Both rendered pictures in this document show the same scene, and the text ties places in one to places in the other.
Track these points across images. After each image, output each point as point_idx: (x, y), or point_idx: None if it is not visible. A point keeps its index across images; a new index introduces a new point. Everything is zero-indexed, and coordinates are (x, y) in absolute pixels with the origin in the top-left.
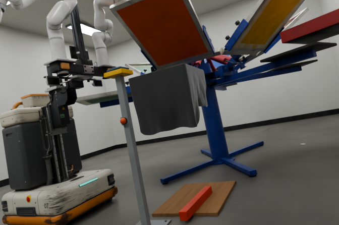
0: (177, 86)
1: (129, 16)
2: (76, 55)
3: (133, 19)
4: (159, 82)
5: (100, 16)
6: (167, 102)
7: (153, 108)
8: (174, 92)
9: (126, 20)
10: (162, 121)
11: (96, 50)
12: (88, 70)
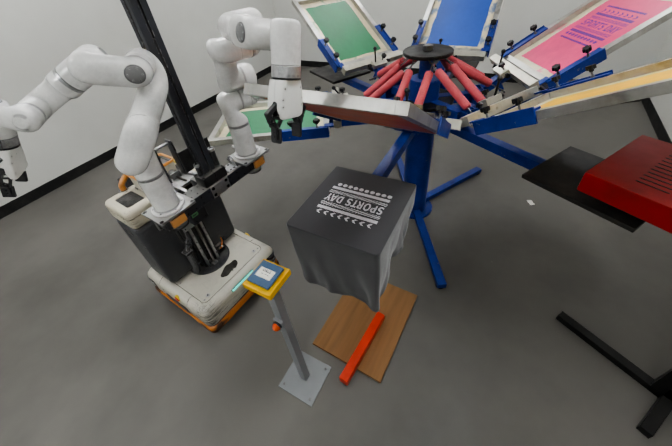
0: (361, 270)
1: None
2: (194, 162)
3: None
4: (334, 254)
5: (226, 75)
6: (342, 276)
7: (322, 269)
8: (355, 272)
9: None
10: (333, 285)
11: (229, 129)
12: (220, 190)
